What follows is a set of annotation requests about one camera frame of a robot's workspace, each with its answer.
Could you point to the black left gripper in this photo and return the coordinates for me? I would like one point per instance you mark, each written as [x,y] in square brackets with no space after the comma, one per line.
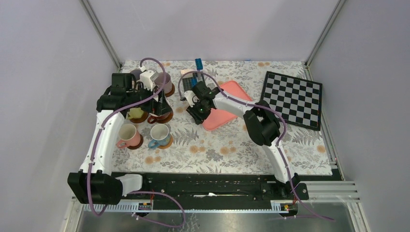
[158,107]

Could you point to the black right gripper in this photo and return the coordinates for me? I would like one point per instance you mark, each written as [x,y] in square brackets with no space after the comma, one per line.
[198,118]

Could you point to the tall pink beige mug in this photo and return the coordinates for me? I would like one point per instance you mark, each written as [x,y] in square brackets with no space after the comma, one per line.
[136,74]

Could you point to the yellow mug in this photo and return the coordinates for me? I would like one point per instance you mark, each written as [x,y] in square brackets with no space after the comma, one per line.
[135,113]

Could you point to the dark brown wooden coaster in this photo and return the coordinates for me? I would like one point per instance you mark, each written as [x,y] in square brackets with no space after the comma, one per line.
[139,120]
[163,118]
[171,92]

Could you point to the white cream cup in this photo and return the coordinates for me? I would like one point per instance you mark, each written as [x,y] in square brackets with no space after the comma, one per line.
[149,118]

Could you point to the mauve mug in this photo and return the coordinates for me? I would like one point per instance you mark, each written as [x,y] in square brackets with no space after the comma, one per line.
[164,80]

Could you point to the blue floral mug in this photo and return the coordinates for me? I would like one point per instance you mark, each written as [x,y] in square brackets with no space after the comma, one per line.
[157,133]

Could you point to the light wooden coaster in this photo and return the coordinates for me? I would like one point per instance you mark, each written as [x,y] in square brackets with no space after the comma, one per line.
[166,142]

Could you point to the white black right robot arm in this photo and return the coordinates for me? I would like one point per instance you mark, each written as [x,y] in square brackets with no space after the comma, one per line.
[261,122]

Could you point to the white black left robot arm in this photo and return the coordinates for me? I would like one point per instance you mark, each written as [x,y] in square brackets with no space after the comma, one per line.
[93,183]

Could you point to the pink plastic tray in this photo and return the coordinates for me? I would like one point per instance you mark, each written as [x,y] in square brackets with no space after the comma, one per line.
[219,117]

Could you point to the building block model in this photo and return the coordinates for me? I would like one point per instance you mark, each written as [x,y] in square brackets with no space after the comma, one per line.
[191,78]

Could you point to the black white chessboard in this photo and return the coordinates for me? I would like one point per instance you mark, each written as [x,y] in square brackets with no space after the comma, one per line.
[299,101]

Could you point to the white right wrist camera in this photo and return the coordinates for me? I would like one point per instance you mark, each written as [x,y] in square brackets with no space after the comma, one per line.
[189,97]

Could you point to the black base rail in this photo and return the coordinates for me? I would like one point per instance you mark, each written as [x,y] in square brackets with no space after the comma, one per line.
[217,191]

